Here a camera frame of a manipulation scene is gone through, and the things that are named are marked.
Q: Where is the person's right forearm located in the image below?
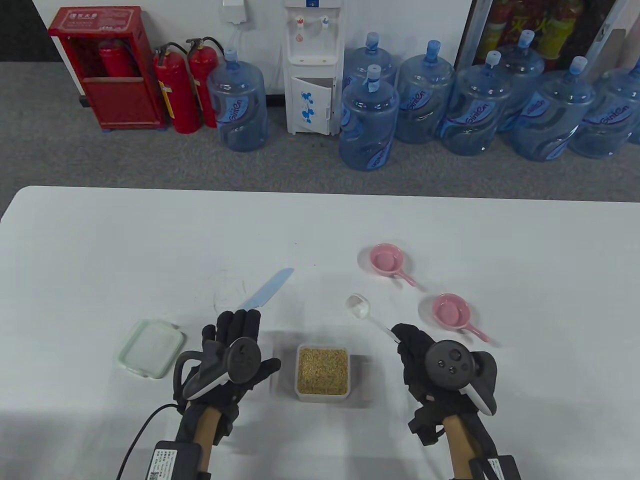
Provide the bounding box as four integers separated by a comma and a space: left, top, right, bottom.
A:
442, 415, 488, 480

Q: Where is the red fire extinguisher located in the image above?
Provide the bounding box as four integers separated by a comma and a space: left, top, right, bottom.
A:
152, 42, 202, 135
186, 37, 223, 129
97, 40, 133, 77

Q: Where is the person's left forearm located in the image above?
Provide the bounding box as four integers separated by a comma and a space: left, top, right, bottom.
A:
192, 406, 223, 461

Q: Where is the white plastic coffee spoon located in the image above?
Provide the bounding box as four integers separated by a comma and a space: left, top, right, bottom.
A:
346, 294, 402, 344

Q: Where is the clear plastic food container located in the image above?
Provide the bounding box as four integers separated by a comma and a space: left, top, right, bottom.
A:
295, 343, 351, 402

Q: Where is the blue water jug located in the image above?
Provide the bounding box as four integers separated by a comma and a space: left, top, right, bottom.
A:
207, 48, 269, 152

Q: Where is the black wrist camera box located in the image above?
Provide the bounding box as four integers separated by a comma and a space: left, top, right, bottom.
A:
470, 455, 518, 480
145, 440, 211, 480

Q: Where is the small pink handled dish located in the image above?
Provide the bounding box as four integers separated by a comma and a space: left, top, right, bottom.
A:
432, 293, 489, 344
369, 243, 417, 287

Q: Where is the light blue knife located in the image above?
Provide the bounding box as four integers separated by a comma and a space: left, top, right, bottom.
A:
236, 268, 296, 312

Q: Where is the white sesame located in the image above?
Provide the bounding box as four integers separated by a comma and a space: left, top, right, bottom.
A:
298, 348, 348, 394

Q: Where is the person's left hand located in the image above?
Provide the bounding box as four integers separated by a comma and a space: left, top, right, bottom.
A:
175, 309, 282, 441

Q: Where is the white wall box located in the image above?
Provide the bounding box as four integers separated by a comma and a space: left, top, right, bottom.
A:
222, 0, 248, 24

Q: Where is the row of blue water bottles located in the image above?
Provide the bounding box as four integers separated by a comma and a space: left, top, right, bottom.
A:
338, 30, 640, 172

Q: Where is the black cable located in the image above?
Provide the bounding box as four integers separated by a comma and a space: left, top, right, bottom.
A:
116, 403, 182, 480

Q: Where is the red fire extinguisher cabinet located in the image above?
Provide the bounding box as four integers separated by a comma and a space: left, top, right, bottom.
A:
48, 6, 168, 132

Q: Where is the clear green-rimmed container lid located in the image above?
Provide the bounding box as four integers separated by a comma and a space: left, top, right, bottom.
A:
118, 318, 187, 380

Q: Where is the person's right hand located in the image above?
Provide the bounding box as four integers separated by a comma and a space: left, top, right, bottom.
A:
391, 323, 496, 447

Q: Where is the white water dispenser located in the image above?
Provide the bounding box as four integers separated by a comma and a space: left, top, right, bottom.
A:
282, 0, 346, 137

